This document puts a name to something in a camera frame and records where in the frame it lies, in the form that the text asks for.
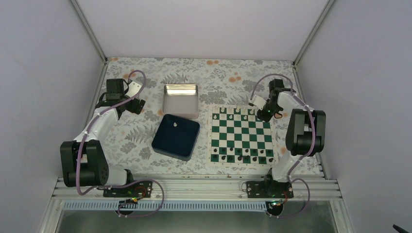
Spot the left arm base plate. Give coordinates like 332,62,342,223
103,181,153,199

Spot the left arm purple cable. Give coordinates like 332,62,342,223
76,69,165,218

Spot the blue square tray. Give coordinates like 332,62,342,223
152,114,200,161

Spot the aluminium rail frame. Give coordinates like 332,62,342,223
51,176,342,212

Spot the silver metal tin tray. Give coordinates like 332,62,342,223
162,83,199,119

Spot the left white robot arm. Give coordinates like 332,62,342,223
60,79,145,197

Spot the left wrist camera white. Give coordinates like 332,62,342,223
126,81,142,97

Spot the green white chess board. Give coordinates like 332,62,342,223
207,104,279,167

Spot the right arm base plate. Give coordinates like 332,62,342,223
246,181,294,199

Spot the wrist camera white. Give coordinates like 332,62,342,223
249,96,266,110
126,81,142,97

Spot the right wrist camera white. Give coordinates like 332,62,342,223
249,96,266,110

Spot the black chess pieces row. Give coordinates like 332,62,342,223
209,147,277,165

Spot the floral patterned table mat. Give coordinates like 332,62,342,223
103,57,295,176

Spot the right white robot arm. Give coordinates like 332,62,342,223
249,79,326,198

